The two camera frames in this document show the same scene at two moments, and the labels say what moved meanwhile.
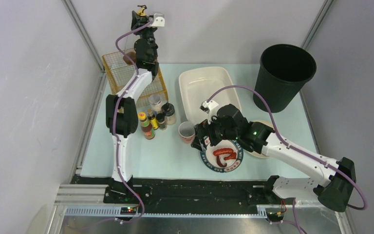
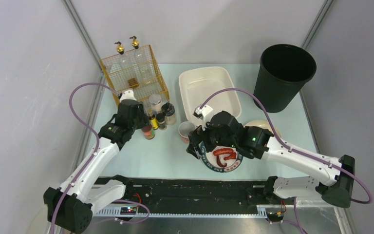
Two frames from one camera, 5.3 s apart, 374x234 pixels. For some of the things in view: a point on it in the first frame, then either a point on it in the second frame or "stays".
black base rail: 131,193 stays
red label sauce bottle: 149,132 stays
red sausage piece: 225,151 stays
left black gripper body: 139,18 → 138,119
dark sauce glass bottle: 144,46 → 126,77
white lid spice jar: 155,101 stays
